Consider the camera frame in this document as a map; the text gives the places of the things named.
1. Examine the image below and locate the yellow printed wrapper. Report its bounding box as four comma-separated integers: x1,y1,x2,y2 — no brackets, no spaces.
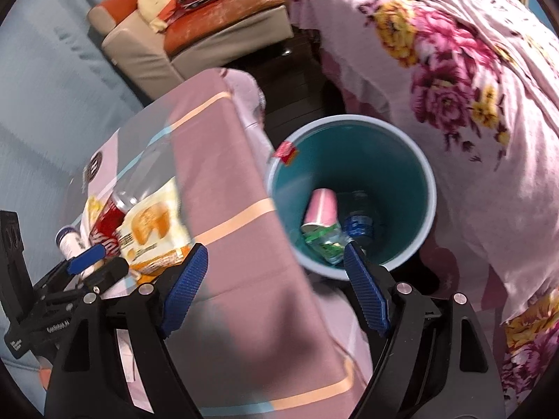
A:
84,196,106,230

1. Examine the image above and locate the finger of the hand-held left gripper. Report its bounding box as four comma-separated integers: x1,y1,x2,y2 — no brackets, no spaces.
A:
65,244,106,277
81,257,130,294

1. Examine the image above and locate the small red wrapper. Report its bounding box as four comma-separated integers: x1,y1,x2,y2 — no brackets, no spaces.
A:
274,141,299,166

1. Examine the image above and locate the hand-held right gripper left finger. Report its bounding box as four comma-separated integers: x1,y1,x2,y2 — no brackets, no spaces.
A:
46,242,210,419

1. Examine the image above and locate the yellow snack packet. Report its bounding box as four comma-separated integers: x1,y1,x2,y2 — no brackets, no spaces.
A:
116,177,195,277

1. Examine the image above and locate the green crumpled packet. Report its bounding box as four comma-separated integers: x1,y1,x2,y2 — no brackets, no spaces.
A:
301,222,353,265

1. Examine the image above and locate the pink striped tablecloth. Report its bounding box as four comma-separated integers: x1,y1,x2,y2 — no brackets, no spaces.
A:
39,67,372,419

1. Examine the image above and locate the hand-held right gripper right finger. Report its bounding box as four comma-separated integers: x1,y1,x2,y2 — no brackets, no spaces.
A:
343,241,507,419

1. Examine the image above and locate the pale yellow bag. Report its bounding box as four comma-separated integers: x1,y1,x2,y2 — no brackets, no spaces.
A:
137,0,184,33

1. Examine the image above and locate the pink floral blanket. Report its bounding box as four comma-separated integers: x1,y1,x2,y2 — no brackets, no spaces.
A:
289,0,559,412

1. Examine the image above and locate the blue label plastic bottle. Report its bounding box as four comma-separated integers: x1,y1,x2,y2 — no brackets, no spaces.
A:
341,190,376,246

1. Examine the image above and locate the pink paper cup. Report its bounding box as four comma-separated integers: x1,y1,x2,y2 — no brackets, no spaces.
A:
301,188,340,234

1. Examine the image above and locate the light blue curtain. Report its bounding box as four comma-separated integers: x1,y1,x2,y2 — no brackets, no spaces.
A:
0,0,147,359

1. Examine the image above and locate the small white bottle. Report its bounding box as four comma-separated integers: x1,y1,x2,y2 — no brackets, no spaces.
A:
55,226,89,260

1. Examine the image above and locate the beige and orange armchair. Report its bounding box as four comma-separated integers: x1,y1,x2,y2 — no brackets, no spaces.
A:
87,0,294,101

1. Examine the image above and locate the clear bottle with red label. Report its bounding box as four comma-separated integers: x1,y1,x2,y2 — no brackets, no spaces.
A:
87,140,175,255

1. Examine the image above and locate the blue plastic waste bin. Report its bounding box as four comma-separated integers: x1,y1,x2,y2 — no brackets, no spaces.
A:
264,114,437,281

